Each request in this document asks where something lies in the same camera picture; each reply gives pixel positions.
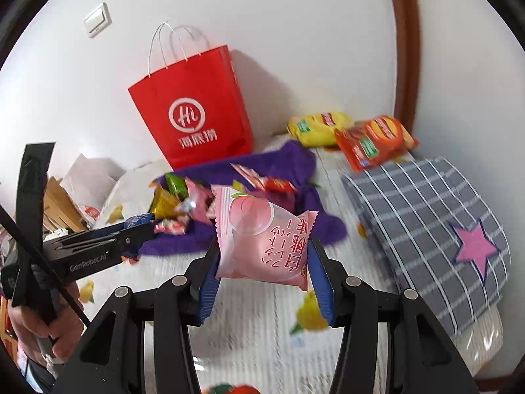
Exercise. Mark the fruit print bed sheet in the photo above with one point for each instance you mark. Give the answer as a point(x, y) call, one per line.
point(262, 328)

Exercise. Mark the grey plaid pillow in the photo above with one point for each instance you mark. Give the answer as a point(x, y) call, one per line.
point(410, 221)

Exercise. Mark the cardboard boxes and paper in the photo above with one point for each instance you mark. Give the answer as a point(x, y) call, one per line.
point(90, 180)

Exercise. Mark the long red pink snack packet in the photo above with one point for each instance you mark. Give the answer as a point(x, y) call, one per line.
point(250, 175)

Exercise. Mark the red and white candy packet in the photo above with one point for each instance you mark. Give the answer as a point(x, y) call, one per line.
point(172, 226)

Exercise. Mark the pink and yellow snack packet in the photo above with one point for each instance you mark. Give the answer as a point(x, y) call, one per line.
point(197, 201)

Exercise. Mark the person's left hand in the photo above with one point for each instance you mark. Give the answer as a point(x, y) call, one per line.
point(69, 328)

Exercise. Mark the purple towel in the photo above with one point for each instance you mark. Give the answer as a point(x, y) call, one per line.
point(283, 164)

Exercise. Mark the red paper bag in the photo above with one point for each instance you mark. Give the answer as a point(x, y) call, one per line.
point(192, 90)

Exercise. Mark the yellow chips bag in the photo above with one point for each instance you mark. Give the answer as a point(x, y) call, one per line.
point(316, 129)

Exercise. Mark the pale pink peach snack packet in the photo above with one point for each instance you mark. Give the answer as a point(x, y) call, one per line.
point(254, 238)

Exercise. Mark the green triangular snack packet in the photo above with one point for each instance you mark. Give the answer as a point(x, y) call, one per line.
point(176, 184)

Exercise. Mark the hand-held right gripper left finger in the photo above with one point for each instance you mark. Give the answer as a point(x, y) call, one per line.
point(209, 295)

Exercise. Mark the brown wooden door frame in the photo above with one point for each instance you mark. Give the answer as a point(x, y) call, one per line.
point(406, 49)

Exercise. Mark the white light switch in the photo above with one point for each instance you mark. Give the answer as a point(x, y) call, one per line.
point(98, 19)

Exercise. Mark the orange chips bag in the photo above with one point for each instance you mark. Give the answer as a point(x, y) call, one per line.
point(377, 141)

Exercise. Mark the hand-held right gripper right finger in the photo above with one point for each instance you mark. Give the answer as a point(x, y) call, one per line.
point(322, 291)

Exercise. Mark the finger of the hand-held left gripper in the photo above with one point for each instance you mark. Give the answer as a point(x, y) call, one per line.
point(137, 240)
point(137, 221)

